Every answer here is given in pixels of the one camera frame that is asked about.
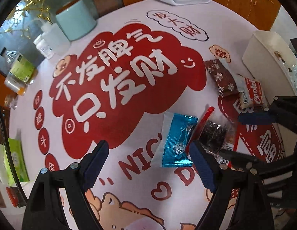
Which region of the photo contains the brown snowflake snack packet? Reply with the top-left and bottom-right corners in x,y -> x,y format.
204,59 -> 245,97

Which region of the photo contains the translucent plastic bottle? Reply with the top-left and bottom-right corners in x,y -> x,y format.
39,20 -> 70,55

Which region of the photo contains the green tissue box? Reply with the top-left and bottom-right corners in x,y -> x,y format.
0,138 -> 30,186

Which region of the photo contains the white plastic bin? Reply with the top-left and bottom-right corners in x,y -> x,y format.
242,31 -> 297,99

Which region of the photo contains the blue foil snack packet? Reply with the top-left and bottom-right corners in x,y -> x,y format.
151,112 -> 199,168

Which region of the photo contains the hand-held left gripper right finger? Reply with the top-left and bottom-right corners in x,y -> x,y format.
189,140 -> 275,230

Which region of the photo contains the teal canister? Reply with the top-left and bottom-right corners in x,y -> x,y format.
55,0 -> 97,41

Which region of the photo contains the small glass jar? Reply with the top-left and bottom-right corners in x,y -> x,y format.
5,94 -> 18,109

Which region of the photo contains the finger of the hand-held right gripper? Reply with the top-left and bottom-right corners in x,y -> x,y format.
238,96 -> 297,128
220,149 -> 267,173

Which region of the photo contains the green label jar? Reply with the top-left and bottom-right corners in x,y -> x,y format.
8,55 -> 36,84

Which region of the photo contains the black cable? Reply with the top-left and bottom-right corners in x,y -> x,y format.
0,104 -> 28,205

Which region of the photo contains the clear red-trimmed snack packet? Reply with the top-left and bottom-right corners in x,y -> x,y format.
187,107 -> 237,166

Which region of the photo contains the white pill bottle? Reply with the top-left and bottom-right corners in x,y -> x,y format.
33,35 -> 54,59

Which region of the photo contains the printed pink tablecloth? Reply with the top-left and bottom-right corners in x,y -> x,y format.
0,0 -> 297,230

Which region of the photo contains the red cookie packet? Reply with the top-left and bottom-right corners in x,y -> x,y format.
239,77 -> 268,109

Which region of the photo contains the red box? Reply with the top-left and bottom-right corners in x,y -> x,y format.
6,186 -> 26,208

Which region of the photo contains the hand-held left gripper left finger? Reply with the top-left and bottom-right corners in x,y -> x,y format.
21,140 -> 109,230

